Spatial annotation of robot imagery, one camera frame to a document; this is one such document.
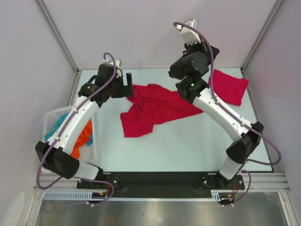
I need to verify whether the magenta t shirt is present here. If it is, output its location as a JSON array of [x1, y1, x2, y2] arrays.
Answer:
[[120, 84, 203, 138], [213, 69, 249, 106]]

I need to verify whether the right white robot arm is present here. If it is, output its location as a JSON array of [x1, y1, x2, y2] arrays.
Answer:
[[168, 43, 264, 189]]

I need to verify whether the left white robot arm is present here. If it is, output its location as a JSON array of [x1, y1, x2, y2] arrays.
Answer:
[[35, 59, 134, 188]]

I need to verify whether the folded magenta t shirt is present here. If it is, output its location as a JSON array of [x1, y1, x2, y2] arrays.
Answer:
[[213, 69, 249, 106]]

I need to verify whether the orange t shirt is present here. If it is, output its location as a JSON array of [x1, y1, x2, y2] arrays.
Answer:
[[71, 120, 92, 159]]

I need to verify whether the teal t shirt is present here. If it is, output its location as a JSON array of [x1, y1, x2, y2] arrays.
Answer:
[[44, 113, 93, 146]]

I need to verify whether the white plastic laundry basket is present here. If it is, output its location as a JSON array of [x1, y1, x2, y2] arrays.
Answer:
[[39, 105, 97, 175]]

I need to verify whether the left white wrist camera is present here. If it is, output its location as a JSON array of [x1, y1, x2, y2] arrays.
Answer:
[[103, 59, 123, 78]]

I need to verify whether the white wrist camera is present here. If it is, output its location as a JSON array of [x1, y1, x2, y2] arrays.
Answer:
[[103, 59, 123, 78], [174, 18, 202, 46]]

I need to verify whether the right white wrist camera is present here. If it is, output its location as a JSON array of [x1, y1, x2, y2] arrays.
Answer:
[[174, 18, 202, 46]]

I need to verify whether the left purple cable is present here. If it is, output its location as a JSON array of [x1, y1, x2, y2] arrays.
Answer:
[[36, 52, 115, 208]]

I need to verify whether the purple cable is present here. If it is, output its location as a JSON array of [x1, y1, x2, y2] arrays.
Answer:
[[36, 52, 115, 208], [173, 22, 282, 207]]

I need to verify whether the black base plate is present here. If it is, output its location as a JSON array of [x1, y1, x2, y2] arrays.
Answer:
[[77, 171, 245, 199]]

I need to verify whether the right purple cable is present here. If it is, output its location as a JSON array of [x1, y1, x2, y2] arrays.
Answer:
[[173, 22, 282, 207]]

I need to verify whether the grey slotted cable duct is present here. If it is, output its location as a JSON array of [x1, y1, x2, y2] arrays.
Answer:
[[44, 191, 235, 203]]

